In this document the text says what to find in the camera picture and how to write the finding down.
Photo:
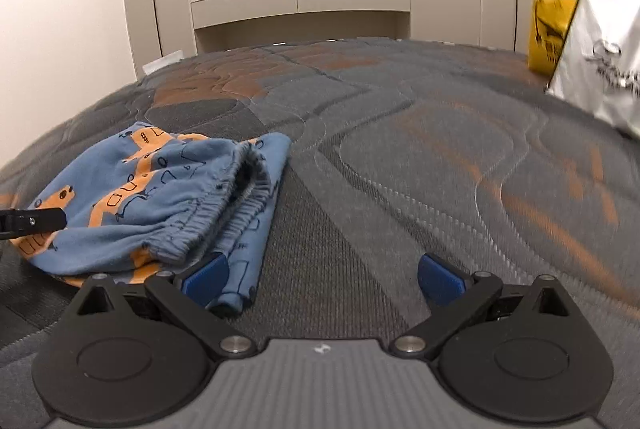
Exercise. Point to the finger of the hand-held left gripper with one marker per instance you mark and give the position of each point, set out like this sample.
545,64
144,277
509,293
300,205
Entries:
35,220

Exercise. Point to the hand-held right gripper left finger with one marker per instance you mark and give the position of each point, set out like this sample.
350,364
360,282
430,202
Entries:
206,280

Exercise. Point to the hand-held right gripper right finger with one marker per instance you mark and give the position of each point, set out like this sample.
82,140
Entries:
440,280

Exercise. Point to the blue orange printed pants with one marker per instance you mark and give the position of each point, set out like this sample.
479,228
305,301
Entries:
150,204

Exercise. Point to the grey orange quilted mattress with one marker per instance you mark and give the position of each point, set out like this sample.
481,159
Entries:
400,169

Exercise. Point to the white paper sheet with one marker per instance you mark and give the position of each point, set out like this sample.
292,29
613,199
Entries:
162,61

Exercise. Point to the yellow plastic bag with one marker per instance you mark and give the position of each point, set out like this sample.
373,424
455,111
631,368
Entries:
547,34

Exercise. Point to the white plastic bag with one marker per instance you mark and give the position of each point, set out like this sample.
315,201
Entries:
600,54

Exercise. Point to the beige window cabinet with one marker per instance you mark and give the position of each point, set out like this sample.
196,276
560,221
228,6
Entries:
300,4

